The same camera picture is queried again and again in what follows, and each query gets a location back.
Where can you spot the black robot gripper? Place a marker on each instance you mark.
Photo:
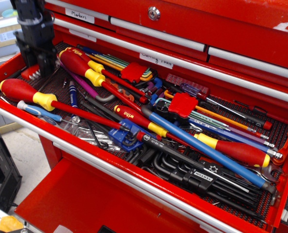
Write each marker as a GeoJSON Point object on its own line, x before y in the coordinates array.
{"type": "Point", "coordinates": [35, 39]}

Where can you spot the red bit holder with bits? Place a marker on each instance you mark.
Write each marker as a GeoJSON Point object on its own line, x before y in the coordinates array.
{"type": "Point", "coordinates": [31, 73]}

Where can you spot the red holder coloured hex keys rear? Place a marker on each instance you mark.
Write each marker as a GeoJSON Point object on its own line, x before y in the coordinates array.
{"type": "Point", "coordinates": [132, 72]}

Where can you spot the red holder coloured hex keys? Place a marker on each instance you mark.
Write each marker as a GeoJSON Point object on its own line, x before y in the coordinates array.
{"type": "Point", "coordinates": [132, 72]}
{"type": "Point", "coordinates": [182, 108]}

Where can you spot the blue hex key holder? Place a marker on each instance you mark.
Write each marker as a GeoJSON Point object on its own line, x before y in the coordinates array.
{"type": "Point", "coordinates": [127, 140]}

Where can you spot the red translucent bit case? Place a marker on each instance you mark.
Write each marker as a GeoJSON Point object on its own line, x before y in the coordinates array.
{"type": "Point", "coordinates": [179, 81]}

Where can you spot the red holder coloured hex keys centre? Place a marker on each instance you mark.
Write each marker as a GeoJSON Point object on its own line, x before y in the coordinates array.
{"type": "Point", "coordinates": [182, 108]}

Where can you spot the large red yellow screwdriver front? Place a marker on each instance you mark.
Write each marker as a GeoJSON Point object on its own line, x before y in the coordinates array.
{"type": "Point", "coordinates": [16, 89]}

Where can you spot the cardboard box on shelf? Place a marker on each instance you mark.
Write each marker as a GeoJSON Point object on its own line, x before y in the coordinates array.
{"type": "Point", "coordinates": [7, 28]}

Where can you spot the light blue white screwdriver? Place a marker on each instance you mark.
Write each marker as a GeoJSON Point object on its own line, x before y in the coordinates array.
{"type": "Point", "coordinates": [39, 111]}

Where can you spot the blue precision screwdriver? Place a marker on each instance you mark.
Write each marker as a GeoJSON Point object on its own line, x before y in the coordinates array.
{"type": "Point", "coordinates": [74, 101]}

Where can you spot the red yellow Wiha screwdriver rear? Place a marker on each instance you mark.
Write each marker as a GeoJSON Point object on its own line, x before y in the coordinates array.
{"type": "Point", "coordinates": [99, 68]}

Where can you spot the red yellow wiha screwdriver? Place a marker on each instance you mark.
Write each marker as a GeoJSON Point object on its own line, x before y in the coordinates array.
{"type": "Point", "coordinates": [99, 68]}
{"type": "Point", "coordinates": [140, 120]}

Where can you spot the red yellow screwdriver back upper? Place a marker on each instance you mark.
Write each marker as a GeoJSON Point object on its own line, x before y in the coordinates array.
{"type": "Point", "coordinates": [77, 62]}

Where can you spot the white Markers label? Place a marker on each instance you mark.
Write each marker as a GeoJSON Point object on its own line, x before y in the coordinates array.
{"type": "Point", "coordinates": [79, 15]}

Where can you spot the purple sleeved hex key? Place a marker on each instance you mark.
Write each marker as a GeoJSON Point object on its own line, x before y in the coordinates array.
{"type": "Point", "coordinates": [87, 87]}

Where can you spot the clear plastic bag hex keys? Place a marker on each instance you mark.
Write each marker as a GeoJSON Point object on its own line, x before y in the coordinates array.
{"type": "Point", "coordinates": [86, 132]}

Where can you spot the white drawer label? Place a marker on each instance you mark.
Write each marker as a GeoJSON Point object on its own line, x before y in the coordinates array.
{"type": "Point", "coordinates": [156, 61]}

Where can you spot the red yellow Wiha screwdriver centre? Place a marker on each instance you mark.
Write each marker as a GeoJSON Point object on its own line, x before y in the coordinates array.
{"type": "Point", "coordinates": [140, 120]}

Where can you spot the black computer case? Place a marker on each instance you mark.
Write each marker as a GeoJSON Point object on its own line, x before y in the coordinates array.
{"type": "Point", "coordinates": [10, 178]}

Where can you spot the silver cabinet lock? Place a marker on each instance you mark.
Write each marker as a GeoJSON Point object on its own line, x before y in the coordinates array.
{"type": "Point", "coordinates": [153, 13]}

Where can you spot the red tool chest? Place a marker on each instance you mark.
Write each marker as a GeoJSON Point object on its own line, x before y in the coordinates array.
{"type": "Point", "coordinates": [236, 48]}

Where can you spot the long blue sleeved hex key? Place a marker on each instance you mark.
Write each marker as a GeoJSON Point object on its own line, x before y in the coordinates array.
{"type": "Point", "coordinates": [207, 150]}

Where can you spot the red yellow screwdriver right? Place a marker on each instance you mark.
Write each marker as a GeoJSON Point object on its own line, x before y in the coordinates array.
{"type": "Point", "coordinates": [246, 154]}

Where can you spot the red black precision screwdriver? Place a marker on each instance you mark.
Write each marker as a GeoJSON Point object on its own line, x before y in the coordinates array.
{"type": "Point", "coordinates": [256, 120]}

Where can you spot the silver open end wrench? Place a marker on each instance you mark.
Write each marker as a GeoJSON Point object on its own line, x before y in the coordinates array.
{"type": "Point", "coordinates": [270, 173]}

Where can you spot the black Tekton hex key set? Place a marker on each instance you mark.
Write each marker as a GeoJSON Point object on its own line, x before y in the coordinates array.
{"type": "Point", "coordinates": [200, 177]}

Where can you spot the purple clear handle screwdriver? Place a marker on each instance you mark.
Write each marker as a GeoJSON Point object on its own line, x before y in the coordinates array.
{"type": "Point", "coordinates": [195, 92]}

